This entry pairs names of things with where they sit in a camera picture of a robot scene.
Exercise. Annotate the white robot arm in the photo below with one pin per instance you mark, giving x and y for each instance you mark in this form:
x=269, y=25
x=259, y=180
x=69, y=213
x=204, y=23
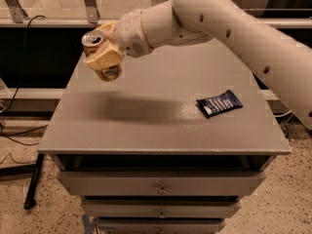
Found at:
x=281, y=63

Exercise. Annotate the bottom grey drawer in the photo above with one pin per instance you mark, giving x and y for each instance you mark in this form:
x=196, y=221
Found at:
x=159, y=226

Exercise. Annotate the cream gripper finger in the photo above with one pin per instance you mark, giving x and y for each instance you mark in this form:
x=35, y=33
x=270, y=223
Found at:
x=106, y=56
x=108, y=28

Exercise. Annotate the middle grey drawer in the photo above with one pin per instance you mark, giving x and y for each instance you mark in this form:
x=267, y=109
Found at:
x=161, y=208

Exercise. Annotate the blue snack packet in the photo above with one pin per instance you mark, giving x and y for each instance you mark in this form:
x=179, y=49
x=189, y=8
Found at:
x=212, y=106

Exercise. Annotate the grey drawer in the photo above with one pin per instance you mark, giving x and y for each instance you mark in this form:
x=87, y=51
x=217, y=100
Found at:
x=159, y=226
x=161, y=183
x=161, y=208

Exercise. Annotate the metal railing frame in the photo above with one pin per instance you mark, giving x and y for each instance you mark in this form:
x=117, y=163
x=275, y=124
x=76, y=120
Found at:
x=84, y=13

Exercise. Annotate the orange soda can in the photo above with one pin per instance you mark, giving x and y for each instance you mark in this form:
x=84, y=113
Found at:
x=92, y=41

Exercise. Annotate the top grey drawer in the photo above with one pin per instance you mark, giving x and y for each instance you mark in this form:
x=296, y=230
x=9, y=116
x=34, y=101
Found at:
x=161, y=183

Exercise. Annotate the black table leg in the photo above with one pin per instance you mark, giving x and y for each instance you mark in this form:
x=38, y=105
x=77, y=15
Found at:
x=29, y=202

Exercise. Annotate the grey drawer cabinet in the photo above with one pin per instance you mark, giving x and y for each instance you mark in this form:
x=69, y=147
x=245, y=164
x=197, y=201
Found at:
x=149, y=120

